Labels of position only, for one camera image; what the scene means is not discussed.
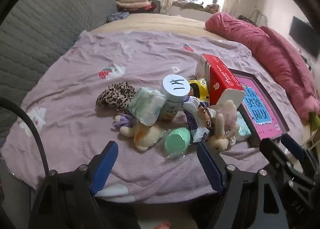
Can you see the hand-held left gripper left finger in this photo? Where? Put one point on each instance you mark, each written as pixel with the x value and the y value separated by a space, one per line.
pixel 105 169

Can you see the dark blue floral cloth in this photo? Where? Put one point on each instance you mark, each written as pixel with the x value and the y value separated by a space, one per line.
pixel 117 16

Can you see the leopard print scarf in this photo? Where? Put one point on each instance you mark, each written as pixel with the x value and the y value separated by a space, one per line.
pixel 115 96

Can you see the cream plush bear purple bow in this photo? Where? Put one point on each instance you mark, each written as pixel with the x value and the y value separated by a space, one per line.
pixel 145 134

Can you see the pink and blue book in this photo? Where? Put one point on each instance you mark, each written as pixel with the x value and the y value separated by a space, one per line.
pixel 260 104

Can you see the pink duvet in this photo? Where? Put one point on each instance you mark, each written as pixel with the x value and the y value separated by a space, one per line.
pixel 270 54

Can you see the drink bottle with white lid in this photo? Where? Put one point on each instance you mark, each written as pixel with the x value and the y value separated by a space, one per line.
pixel 175 86

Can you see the yellow green object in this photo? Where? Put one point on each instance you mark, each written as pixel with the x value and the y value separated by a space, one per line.
pixel 315 120

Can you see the green white tissue pack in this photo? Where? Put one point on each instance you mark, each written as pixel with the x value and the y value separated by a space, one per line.
pixel 146 106
pixel 242 129

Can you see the white purple snack packet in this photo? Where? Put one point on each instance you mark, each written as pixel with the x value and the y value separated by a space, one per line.
pixel 192 119

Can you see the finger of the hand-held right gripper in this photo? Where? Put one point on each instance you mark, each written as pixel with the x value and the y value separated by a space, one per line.
pixel 293 147
pixel 272 151

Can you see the red tissue paper pack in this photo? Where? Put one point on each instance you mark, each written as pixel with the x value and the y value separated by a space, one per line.
pixel 220 79

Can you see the green plastic cup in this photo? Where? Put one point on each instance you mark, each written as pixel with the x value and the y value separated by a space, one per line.
pixel 176 142

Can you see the mixed coloured clothes heap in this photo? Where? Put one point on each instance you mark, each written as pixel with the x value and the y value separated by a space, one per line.
pixel 195 5

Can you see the yellow cartoon snack packet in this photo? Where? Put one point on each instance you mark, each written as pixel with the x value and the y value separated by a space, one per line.
pixel 198 89

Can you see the purple strawberry print blanket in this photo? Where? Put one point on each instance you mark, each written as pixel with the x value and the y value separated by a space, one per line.
pixel 150 56

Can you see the beige plush bunny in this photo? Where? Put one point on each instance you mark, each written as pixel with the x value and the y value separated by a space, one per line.
pixel 221 129

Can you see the black television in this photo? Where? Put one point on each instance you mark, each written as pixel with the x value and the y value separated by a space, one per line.
pixel 303 34

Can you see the dark cardboard box tray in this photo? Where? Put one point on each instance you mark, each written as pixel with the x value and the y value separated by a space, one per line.
pixel 253 140

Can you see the grey quilted headboard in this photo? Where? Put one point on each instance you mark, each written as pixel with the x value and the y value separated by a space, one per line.
pixel 37 26

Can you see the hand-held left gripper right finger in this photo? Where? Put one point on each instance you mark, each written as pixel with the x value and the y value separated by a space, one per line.
pixel 210 169

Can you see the pile of folded clothes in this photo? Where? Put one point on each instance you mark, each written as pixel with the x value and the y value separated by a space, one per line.
pixel 132 0

